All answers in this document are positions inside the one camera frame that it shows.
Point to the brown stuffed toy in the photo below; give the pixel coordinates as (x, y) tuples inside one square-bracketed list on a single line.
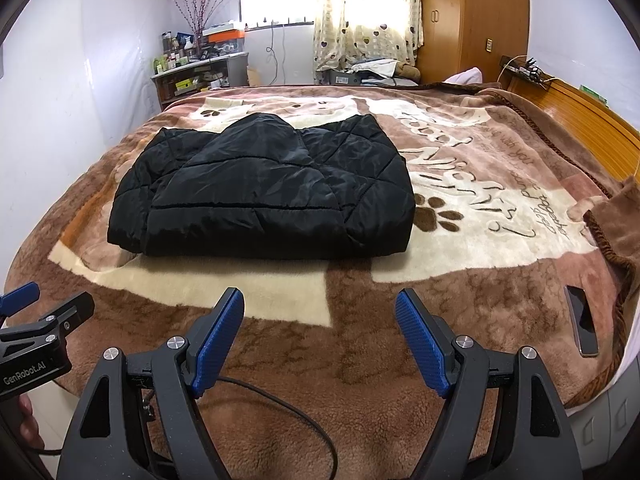
[(407, 72)]

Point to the brown printed plush blanket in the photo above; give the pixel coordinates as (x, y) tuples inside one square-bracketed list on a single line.
[(450, 270)]

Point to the pile of light clothes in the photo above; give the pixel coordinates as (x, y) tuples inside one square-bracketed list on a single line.
[(375, 67)]

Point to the heart print curtain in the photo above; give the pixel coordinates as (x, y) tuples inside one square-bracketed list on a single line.
[(365, 15)]

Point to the person's left hand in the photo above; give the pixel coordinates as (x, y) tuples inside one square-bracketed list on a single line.
[(31, 422)]

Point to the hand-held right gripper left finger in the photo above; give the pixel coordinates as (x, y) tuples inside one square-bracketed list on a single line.
[(217, 345)]

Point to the green packet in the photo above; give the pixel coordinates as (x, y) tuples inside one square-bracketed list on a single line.
[(594, 95)]

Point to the wooden headboard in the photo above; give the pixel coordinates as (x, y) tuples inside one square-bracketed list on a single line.
[(585, 110)]

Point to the cardboard piece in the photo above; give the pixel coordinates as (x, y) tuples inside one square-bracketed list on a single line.
[(255, 76)]

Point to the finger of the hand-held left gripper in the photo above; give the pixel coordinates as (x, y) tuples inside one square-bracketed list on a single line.
[(70, 312), (20, 296)]

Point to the power strip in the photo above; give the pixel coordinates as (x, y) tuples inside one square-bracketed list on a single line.
[(525, 70)]

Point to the white pillow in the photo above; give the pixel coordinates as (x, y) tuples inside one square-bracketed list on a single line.
[(465, 76)]

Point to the black puffer jacket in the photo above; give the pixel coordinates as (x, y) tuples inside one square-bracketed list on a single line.
[(260, 190)]

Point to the grey bed base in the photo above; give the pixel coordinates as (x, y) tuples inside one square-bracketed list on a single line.
[(597, 420)]

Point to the orange box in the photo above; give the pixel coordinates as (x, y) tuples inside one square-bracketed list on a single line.
[(225, 36)]

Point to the cluttered wooden shelf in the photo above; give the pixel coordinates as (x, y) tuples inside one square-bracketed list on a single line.
[(185, 82)]

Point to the smartphone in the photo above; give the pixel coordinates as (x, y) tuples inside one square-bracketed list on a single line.
[(582, 320)]

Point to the wooden wardrobe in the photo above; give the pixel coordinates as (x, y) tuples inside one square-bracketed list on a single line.
[(470, 10)]

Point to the vase of bare branches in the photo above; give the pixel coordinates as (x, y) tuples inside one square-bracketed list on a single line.
[(202, 15)]

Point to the grey storage box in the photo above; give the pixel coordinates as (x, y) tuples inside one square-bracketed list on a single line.
[(342, 78)]

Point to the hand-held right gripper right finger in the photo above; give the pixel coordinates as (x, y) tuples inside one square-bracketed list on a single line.
[(422, 345)]

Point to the window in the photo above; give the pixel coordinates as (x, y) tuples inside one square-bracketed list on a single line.
[(275, 0)]

